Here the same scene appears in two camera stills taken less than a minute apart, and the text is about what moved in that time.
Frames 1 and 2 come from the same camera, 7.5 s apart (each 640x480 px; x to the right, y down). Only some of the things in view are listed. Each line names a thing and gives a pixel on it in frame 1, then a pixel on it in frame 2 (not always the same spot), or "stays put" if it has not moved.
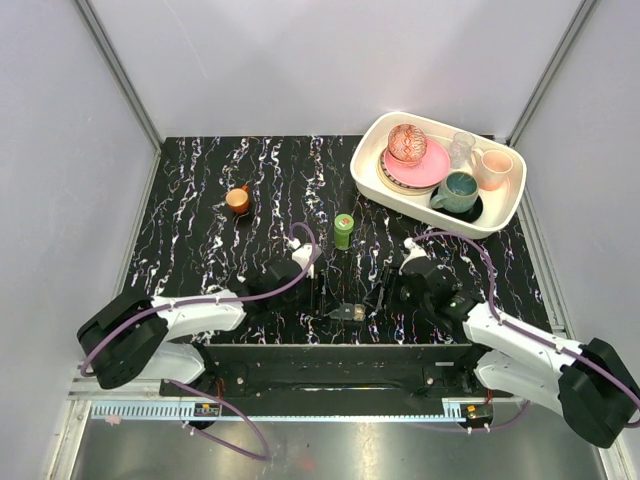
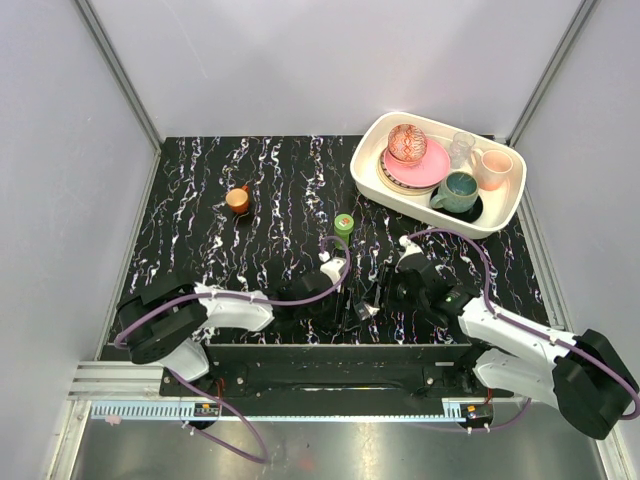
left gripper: [317, 303] to [344, 319]
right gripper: [390, 278] stays put
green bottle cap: [344, 222] stays put
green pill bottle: [343, 226] stays put
